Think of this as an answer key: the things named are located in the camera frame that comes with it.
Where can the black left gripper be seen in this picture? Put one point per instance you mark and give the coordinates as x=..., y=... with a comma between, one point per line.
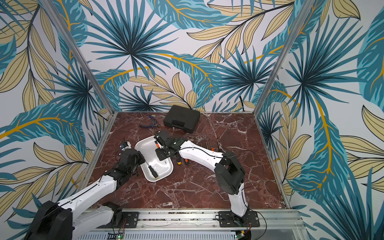
x=141, y=159

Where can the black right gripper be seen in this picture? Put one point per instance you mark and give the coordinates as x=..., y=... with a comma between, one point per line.
x=163, y=143

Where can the white plastic storage box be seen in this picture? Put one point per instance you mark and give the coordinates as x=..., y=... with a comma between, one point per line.
x=164, y=168

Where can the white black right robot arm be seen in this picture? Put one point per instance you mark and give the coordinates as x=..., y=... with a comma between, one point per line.
x=229, y=172

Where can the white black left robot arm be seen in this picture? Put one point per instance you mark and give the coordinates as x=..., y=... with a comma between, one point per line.
x=67, y=220

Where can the black yellow screwdriver in box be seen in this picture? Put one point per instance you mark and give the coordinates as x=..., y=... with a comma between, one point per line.
x=153, y=172

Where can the blue black cutting pliers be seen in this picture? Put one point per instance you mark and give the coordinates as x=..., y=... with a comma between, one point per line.
x=152, y=124

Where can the black plastic tool case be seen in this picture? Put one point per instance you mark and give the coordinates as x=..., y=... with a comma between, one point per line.
x=182, y=118

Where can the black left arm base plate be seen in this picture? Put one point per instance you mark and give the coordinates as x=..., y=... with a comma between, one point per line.
x=127, y=220

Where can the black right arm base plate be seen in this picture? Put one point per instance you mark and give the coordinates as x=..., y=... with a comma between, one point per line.
x=238, y=219

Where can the aluminium frame post left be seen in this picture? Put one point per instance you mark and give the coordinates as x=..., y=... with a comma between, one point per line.
x=59, y=22

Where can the aluminium frame post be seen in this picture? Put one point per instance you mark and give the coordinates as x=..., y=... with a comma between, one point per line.
x=59, y=22
x=299, y=21

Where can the aluminium front rail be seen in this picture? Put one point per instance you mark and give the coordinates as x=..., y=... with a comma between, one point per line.
x=204, y=224

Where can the aluminium frame post right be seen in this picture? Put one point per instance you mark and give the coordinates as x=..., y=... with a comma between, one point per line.
x=299, y=21

